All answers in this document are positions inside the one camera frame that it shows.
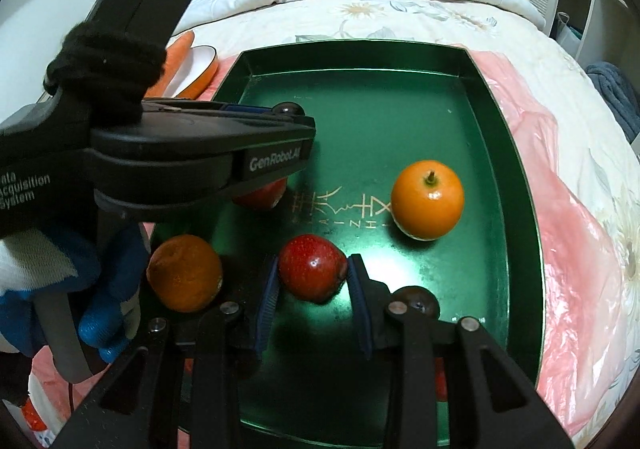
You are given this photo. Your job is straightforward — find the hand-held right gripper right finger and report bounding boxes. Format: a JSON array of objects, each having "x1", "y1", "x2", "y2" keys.
[{"x1": 347, "y1": 253, "x2": 576, "y2": 449}]

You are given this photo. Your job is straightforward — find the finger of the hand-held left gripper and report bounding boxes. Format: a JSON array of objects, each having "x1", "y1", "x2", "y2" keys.
[
  {"x1": 141, "y1": 98, "x2": 281, "y2": 118},
  {"x1": 90, "y1": 115, "x2": 317, "y2": 220}
]

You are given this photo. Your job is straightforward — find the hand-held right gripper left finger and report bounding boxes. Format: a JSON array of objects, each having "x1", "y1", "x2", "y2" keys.
[{"x1": 50, "y1": 254, "x2": 281, "y2": 449}]

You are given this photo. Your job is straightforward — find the dark plum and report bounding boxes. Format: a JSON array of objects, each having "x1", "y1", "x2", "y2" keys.
[
  {"x1": 389, "y1": 286, "x2": 441, "y2": 322},
  {"x1": 272, "y1": 101, "x2": 307, "y2": 118}
]

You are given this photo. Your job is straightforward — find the large orange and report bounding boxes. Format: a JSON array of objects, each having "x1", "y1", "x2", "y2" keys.
[
  {"x1": 390, "y1": 160, "x2": 465, "y2": 242},
  {"x1": 146, "y1": 235, "x2": 224, "y2": 314}
]

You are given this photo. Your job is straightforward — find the green metal tray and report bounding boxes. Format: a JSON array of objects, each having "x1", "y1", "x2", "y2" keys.
[{"x1": 150, "y1": 40, "x2": 546, "y2": 447}]

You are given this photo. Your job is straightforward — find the person's left hand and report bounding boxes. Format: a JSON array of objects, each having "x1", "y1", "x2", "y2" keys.
[{"x1": 0, "y1": 221, "x2": 151, "y2": 365}]

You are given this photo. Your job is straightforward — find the orange rimmed white plate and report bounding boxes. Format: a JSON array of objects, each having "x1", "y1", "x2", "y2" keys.
[{"x1": 165, "y1": 45, "x2": 219, "y2": 100}]

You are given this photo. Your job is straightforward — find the orange carrot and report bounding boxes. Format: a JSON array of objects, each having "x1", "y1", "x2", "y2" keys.
[{"x1": 157, "y1": 30, "x2": 195, "y2": 97}]

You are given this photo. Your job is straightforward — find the pink plastic sheet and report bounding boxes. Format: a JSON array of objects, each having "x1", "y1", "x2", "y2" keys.
[{"x1": 25, "y1": 49, "x2": 640, "y2": 445}]

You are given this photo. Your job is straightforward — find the floral bed sheet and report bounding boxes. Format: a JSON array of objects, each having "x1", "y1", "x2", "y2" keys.
[{"x1": 190, "y1": 0, "x2": 640, "y2": 449}]

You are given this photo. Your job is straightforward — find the blue grey cloth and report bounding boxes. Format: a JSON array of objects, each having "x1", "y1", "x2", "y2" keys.
[{"x1": 585, "y1": 63, "x2": 640, "y2": 140}]

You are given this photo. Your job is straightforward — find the black fabric strap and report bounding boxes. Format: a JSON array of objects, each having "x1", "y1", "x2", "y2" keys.
[{"x1": 45, "y1": 24, "x2": 168, "y2": 126}]

